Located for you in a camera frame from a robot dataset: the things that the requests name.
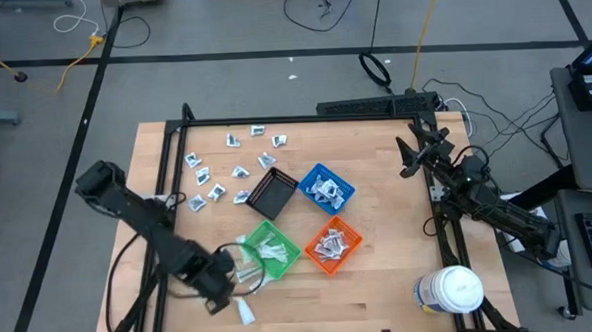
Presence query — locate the gray cart top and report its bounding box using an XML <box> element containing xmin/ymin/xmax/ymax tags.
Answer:
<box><xmin>550</xmin><ymin>65</ymin><xmax>592</xmax><ymax>199</ymax></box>

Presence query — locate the black cable bundle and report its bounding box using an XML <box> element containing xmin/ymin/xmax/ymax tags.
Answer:
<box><xmin>420</xmin><ymin>71</ymin><xmax>565</xmax><ymax>176</ymax></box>

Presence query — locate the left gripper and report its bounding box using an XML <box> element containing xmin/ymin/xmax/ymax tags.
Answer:
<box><xmin>189</xmin><ymin>248</ymin><xmax>239</xmax><ymax>318</ymax></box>

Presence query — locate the yellow floor cable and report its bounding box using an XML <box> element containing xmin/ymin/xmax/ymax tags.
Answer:
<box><xmin>0</xmin><ymin>31</ymin><xmax>109</xmax><ymax>96</ymax></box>

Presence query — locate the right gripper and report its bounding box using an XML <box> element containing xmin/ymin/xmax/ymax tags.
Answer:
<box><xmin>394</xmin><ymin>121</ymin><xmax>460</xmax><ymax>180</ymax></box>

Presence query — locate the yellow hanging cable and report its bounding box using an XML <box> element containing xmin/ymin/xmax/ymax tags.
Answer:
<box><xmin>406</xmin><ymin>0</ymin><xmax>450</xmax><ymax>91</ymax></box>

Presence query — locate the black floor cable tangle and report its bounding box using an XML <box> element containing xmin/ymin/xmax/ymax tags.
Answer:
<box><xmin>267</xmin><ymin>0</ymin><xmax>362</xmax><ymax>36</ymax></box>

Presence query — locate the black cart bar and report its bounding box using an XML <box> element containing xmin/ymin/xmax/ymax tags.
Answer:
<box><xmin>505</xmin><ymin>163</ymin><xmax>579</xmax><ymax>213</ymax></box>

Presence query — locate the black caster wheel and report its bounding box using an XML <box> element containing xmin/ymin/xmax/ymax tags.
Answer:
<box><xmin>556</xmin><ymin>303</ymin><xmax>577</xmax><ymax>322</ymax></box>

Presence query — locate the blue plastic basket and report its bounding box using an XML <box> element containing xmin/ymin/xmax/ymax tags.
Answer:
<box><xmin>297</xmin><ymin>160</ymin><xmax>358</xmax><ymax>218</ymax></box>

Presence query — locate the gray keyboard desk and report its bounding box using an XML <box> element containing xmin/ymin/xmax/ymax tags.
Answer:
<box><xmin>551</xmin><ymin>187</ymin><xmax>592</xmax><ymax>321</ymax></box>

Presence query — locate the white cable at frame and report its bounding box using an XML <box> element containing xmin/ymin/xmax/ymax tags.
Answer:
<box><xmin>442</xmin><ymin>95</ymin><xmax>475</xmax><ymax>134</ymax></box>

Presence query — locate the black plastic basket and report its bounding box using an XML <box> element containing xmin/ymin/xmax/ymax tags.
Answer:
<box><xmin>243</xmin><ymin>165</ymin><xmax>301</xmax><ymax>222</ymax></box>

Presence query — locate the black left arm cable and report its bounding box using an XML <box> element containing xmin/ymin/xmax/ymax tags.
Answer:
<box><xmin>101</xmin><ymin>231</ymin><xmax>157</xmax><ymax>332</ymax></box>

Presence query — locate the white floor cable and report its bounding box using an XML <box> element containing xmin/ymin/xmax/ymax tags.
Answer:
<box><xmin>52</xmin><ymin>0</ymin><xmax>102</xmax><ymax>38</ymax></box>

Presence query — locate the black desktop device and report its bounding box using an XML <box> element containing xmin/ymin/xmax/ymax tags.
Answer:
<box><xmin>567</xmin><ymin>70</ymin><xmax>592</xmax><ymax>114</ymax></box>

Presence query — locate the white wipes canister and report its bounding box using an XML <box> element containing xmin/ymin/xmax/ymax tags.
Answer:
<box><xmin>412</xmin><ymin>263</ymin><xmax>487</xmax><ymax>317</ymax></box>

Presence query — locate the gray floor bar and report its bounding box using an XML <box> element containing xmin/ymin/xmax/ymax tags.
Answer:
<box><xmin>0</xmin><ymin>0</ymin><xmax>76</xmax><ymax>11</ymax></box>

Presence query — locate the black hanging cable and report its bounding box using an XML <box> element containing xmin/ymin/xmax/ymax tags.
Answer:
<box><xmin>356</xmin><ymin>0</ymin><xmax>394</xmax><ymax>97</ymax></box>

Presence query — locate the white yellow-label bottle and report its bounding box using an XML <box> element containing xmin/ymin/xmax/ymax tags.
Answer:
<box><xmin>547</xmin><ymin>243</ymin><xmax>574</xmax><ymax>270</ymax></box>

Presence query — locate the green plastic basket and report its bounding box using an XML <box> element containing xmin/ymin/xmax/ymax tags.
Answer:
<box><xmin>241</xmin><ymin>217</ymin><xmax>305</xmax><ymax>282</ymax></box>

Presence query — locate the orange plastic basket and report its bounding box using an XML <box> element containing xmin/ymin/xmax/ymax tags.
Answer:
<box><xmin>302</xmin><ymin>213</ymin><xmax>366</xmax><ymax>278</ymax></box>

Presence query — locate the black left wrist camera cable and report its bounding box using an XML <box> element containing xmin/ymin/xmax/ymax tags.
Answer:
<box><xmin>212</xmin><ymin>240</ymin><xmax>269</xmax><ymax>297</ymax></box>

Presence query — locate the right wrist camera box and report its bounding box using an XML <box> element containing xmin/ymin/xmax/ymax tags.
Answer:
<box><xmin>456</xmin><ymin>155</ymin><xmax>489</xmax><ymax>186</ymax></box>

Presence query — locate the black floor cable loop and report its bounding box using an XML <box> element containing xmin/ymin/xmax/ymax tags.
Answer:
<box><xmin>101</xmin><ymin>1</ymin><xmax>153</xmax><ymax>50</ymax></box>

